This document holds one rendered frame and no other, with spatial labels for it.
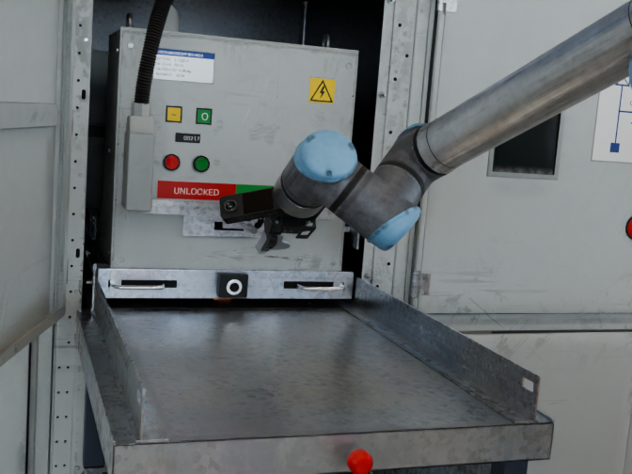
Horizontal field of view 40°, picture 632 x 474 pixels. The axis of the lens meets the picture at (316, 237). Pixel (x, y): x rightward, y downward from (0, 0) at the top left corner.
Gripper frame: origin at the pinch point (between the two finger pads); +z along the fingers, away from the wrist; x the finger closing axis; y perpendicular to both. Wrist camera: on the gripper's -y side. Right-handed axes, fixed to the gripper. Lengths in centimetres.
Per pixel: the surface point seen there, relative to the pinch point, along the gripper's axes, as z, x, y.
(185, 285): 18.2, -3.8, -10.3
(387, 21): -12, 43, 28
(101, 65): 46, 64, -24
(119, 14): 53, 85, -18
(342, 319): 11.5, -13.1, 20.3
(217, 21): 53, 86, 9
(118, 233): 14.2, 5.6, -24.1
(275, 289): 18.5, -4.4, 8.6
